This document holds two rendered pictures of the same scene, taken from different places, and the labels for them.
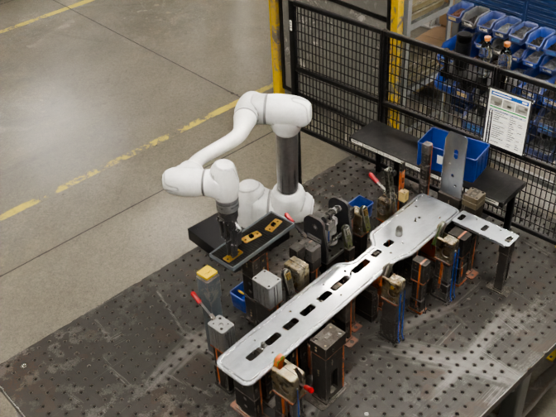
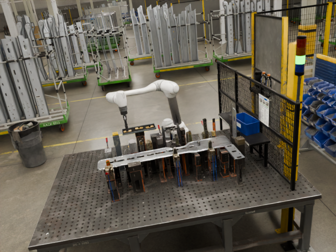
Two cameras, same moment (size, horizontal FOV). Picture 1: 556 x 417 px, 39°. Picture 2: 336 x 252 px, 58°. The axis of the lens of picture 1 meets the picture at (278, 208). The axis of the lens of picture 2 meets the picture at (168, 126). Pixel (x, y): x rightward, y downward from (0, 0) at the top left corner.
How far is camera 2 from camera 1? 211 cm
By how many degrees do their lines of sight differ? 34
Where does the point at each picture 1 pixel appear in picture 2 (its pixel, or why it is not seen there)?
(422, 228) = not seen: hidden behind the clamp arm
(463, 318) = (213, 187)
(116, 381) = (88, 167)
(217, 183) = (116, 97)
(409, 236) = (201, 146)
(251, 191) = (165, 121)
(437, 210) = (222, 141)
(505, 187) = (258, 140)
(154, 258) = not seen: hidden behind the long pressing
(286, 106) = (166, 84)
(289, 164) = (172, 110)
